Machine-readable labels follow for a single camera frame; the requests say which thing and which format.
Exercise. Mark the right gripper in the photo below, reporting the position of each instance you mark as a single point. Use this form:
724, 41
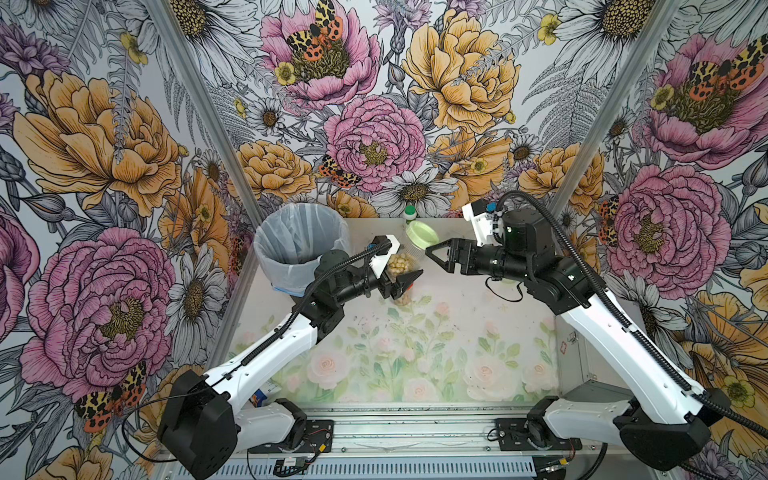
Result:
468, 255

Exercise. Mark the green-lid peanut jar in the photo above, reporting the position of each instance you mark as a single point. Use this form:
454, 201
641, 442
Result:
401, 263

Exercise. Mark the black trash bin with liner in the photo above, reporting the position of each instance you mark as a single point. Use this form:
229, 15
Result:
290, 242

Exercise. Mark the red-lid peanut jar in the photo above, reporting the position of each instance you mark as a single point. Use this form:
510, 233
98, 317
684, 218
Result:
405, 299

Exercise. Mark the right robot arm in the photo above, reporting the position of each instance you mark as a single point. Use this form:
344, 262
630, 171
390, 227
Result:
667, 420

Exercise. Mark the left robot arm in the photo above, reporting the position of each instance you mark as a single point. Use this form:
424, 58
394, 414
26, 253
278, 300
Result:
210, 416

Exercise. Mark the small green-cap white bottle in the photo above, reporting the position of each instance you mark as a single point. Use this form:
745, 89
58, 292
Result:
410, 213

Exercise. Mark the blue white small packet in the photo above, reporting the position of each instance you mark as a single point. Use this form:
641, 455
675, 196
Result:
259, 398

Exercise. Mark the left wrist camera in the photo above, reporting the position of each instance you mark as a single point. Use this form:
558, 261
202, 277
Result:
378, 264

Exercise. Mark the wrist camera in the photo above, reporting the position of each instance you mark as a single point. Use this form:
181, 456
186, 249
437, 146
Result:
378, 264
484, 220

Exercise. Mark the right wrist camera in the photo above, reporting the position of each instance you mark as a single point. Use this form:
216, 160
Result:
484, 220

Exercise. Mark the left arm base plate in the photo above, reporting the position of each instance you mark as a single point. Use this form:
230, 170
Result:
313, 436

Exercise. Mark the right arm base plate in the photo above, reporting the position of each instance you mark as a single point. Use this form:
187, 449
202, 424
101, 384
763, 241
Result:
518, 434

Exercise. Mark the aluminium front rail frame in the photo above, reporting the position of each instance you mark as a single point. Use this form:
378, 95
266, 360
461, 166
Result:
400, 443

